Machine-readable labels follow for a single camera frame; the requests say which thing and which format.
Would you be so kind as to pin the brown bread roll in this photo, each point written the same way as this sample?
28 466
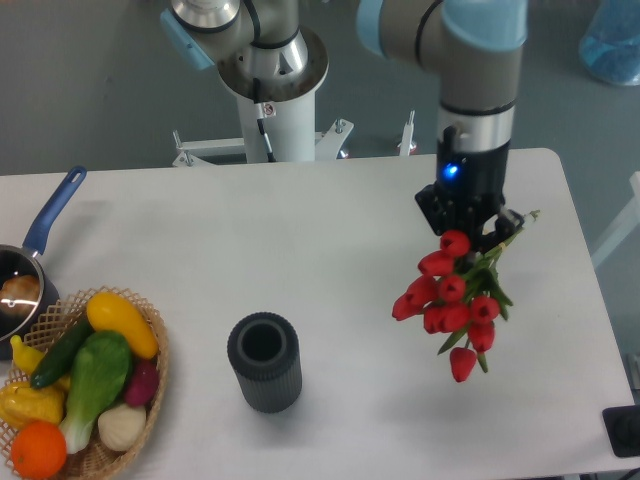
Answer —
19 296

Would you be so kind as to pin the yellow bell pepper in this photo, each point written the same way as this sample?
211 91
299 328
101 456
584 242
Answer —
22 405

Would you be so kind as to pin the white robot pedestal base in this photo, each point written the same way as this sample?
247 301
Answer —
275 94

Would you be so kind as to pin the orange fruit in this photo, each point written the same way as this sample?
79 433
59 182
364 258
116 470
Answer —
38 451

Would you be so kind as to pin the green cucumber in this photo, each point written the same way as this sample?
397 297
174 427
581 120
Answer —
59 359

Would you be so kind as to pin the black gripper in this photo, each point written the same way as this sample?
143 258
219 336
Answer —
467 192

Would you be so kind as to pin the red tulip bouquet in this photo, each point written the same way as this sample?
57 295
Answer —
458 294

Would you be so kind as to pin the green bok choy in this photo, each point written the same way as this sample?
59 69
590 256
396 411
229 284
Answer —
99 372

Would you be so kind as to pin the yellow banana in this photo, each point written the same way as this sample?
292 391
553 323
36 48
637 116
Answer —
25 357

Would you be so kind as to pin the woven wicker basket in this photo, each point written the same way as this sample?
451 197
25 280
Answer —
96 461

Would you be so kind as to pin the dark grey ribbed vase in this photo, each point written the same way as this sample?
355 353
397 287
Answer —
264 353

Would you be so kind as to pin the black device at edge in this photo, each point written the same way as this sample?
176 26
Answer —
622 426

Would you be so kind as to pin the blue transparent bag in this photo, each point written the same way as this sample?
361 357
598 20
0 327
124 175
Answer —
609 49

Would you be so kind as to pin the yellow squash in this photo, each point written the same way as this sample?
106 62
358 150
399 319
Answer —
109 311

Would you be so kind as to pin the blue handled saucepan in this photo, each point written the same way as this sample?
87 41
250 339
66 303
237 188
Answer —
23 260

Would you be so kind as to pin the white garlic bulb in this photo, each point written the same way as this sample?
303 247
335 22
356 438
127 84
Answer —
121 426

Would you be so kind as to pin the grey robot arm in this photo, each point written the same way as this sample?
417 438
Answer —
475 47

